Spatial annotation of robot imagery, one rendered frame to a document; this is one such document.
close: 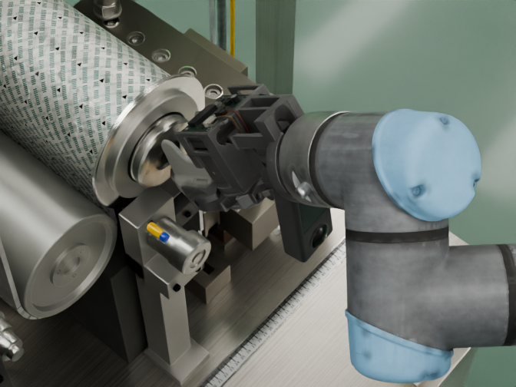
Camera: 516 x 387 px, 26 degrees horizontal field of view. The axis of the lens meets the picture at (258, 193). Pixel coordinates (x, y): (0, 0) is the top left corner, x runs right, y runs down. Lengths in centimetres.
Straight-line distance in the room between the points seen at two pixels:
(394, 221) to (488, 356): 161
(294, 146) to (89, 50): 28
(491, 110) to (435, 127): 197
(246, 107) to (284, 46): 141
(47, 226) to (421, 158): 41
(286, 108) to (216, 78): 52
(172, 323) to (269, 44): 117
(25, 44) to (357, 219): 42
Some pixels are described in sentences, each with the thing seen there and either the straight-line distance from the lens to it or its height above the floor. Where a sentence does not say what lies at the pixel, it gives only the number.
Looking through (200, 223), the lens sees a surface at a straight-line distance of 126.
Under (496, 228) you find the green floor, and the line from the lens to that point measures 254.
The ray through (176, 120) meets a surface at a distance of 103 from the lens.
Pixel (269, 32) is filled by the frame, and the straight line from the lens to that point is 229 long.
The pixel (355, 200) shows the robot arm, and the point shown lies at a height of 144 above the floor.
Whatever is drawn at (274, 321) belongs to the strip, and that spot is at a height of 90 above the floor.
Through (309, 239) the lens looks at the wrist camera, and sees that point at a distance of 98.
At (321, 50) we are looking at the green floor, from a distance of 281.
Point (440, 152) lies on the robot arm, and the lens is 77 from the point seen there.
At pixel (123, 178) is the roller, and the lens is 104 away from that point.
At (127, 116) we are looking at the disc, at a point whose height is 131.
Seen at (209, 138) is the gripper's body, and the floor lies 137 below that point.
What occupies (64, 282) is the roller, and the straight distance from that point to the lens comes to 109.
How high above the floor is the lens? 210
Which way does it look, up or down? 56 degrees down
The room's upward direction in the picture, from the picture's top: straight up
